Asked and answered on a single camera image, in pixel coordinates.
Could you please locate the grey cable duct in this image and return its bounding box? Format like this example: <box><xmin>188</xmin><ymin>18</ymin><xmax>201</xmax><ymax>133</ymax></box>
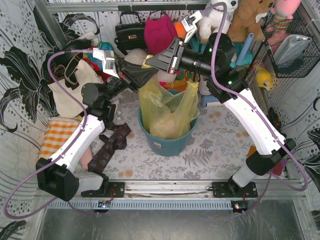
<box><xmin>48</xmin><ymin>199</ymin><xmax>233</xmax><ymax>210</ymax></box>

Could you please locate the black leather handbag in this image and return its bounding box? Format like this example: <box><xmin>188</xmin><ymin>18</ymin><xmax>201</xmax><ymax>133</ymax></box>
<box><xmin>114</xmin><ymin>11</ymin><xmax>148</xmax><ymax>55</ymax></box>

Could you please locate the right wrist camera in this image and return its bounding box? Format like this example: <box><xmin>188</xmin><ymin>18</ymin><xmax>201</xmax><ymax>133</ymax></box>
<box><xmin>181</xmin><ymin>10</ymin><xmax>203</xmax><ymax>44</ymax></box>

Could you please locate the purple cable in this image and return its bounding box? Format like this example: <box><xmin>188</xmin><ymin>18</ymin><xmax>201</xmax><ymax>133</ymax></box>
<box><xmin>204</xmin><ymin>1</ymin><xmax>309</xmax><ymax>215</ymax></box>
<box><xmin>3</xmin><ymin>48</ymin><xmax>101</xmax><ymax>220</ymax></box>

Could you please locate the teal folded cloth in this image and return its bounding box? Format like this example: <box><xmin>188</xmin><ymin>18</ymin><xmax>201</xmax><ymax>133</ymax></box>
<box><xmin>188</xmin><ymin>37</ymin><xmax>253</xmax><ymax>68</ymax></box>

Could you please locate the orange plush toy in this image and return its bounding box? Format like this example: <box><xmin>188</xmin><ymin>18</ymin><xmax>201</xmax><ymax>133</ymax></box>
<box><xmin>173</xmin><ymin>21</ymin><xmax>187</xmax><ymax>39</ymax></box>

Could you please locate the pink cloth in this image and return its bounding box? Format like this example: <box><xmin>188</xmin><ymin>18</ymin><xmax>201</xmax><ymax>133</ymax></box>
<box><xmin>80</xmin><ymin>146</ymin><xmax>93</xmax><ymax>170</ymax></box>

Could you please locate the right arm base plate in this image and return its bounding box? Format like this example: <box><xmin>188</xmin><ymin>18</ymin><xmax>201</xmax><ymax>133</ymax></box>
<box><xmin>210</xmin><ymin>181</ymin><xmax>258</xmax><ymax>198</ymax></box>

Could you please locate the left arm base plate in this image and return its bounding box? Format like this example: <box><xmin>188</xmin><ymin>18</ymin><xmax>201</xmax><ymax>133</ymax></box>
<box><xmin>80</xmin><ymin>182</ymin><xmax>125</xmax><ymax>198</ymax></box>

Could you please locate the colourful printed bag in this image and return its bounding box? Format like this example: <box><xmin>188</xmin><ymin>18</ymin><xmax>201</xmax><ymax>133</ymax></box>
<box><xmin>83</xmin><ymin>41</ymin><xmax>114</xmax><ymax>64</ymax></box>

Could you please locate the orange checkered towel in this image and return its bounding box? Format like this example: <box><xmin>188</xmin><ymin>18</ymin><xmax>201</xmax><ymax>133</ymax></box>
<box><xmin>38</xmin><ymin>117</ymin><xmax>80</xmax><ymax>159</ymax></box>

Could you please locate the cream canvas tote bag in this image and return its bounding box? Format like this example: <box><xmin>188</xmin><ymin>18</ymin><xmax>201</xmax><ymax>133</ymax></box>
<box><xmin>48</xmin><ymin>60</ymin><xmax>103</xmax><ymax>119</ymax></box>

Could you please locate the white plush dog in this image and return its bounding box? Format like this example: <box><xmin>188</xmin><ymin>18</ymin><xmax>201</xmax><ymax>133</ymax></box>
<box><xmin>198</xmin><ymin>0</ymin><xmax>239</xmax><ymax>40</ymax></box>

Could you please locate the brown patterned necktie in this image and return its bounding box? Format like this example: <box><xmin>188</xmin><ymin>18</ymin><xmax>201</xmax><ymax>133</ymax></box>
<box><xmin>87</xmin><ymin>122</ymin><xmax>131</xmax><ymax>174</ymax></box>

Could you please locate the black wire basket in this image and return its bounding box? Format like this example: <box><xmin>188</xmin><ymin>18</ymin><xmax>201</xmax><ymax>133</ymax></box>
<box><xmin>261</xmin><ymin>12</ymin><xmax>320</xmax><ymax>78</ymax></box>

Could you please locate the brown teddy bear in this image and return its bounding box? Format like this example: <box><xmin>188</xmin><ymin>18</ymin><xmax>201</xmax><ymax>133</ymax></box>
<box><xmin>227</xmin><ymin>0</ymin><xmax>275</xmax><ymax>42</ymax></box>

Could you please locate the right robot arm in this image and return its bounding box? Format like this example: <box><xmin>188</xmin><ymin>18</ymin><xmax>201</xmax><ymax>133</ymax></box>
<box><xmin>146</xmin><ymin>33</ymin><xmax>296</xmax><ymax>197</ymax></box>

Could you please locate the rainbow striped bag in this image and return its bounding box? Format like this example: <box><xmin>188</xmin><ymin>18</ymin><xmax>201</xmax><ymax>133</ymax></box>
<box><xmin>159</xmin><ymin>68</ymin><xmax>193</xmax><ymax>92</ymax></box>

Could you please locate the pink plush toy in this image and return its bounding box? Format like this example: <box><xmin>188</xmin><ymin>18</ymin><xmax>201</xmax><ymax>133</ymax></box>
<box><xmin>266</xmin><ymin>0</ymin><xmax>301</xmax><ymax>32</ymax></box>

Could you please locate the pink white plush doll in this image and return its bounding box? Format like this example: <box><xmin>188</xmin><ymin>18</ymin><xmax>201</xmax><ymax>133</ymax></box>
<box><xmin>156</xmin><ymin>70</ymin><xmax>177</xmax><ymax>86</ymax></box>

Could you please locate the wooden metal shelf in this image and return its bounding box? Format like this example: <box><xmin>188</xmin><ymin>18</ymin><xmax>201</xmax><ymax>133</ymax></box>
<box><xmin>187</xmin><ymin>13</ymin><xmax>267</xmax><ymax>93</ymax></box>

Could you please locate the yellow trash bag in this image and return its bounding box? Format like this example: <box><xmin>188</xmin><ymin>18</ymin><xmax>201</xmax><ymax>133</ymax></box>
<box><xmin>138</xmin><ymin>75</ymin><xmax>200</xmax><ymax>140</ymax></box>

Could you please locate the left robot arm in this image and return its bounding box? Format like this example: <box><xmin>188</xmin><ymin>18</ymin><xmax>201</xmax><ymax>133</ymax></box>
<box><xmin>35</xmin><ymin>58</ymin><xmax>158</xmax><ymax>202</ymax></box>

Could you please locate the magenta fabric bag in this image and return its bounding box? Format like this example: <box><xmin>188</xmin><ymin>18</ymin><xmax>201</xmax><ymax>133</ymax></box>
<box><xmin>144</xmin><ymin>14</ymin><xmax>178</xmax><ymax>55</ymax></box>

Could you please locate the silver foil pouch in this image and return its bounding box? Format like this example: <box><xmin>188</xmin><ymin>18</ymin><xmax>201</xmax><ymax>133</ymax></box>
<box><xmin>273</xmin><ymin>34</ymin><xmax>312</xmax><ymax>65</ymax></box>

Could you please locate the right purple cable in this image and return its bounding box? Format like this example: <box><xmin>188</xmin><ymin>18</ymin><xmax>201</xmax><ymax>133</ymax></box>
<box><xmin>204</xmin><ymin>1</ymin><xmax>309</xmax><ymax>215</ymax></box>

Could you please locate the aluminium front rail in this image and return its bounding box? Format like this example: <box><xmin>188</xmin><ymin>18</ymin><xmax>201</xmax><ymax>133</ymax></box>
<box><xmin>36</xmin><ymin>179</ymin><xmax>307</xmax><ymax>200</ymax></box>

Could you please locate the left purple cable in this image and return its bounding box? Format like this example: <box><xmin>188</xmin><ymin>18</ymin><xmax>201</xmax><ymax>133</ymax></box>
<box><xmin>3</xmin><ymin>48</ymin><xmax>101</xmax><ymax>220</ymax></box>

